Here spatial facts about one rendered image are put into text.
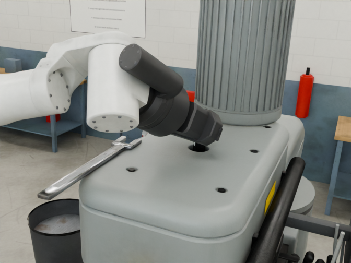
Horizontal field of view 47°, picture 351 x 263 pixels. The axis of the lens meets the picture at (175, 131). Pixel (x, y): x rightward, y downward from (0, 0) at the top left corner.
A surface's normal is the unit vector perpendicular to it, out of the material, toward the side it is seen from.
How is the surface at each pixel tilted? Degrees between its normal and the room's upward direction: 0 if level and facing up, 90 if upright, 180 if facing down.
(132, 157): 0
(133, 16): 90
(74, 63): 112
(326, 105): 90
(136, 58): 60
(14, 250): 0
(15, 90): 68
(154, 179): 0
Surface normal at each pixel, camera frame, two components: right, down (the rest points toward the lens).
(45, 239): -0.29, 0.37
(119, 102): 0.38, -0.35
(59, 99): 0.97, -0.14
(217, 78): -0.61, 0.24
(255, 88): 0.22, 0.33
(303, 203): 0.04, -0.94
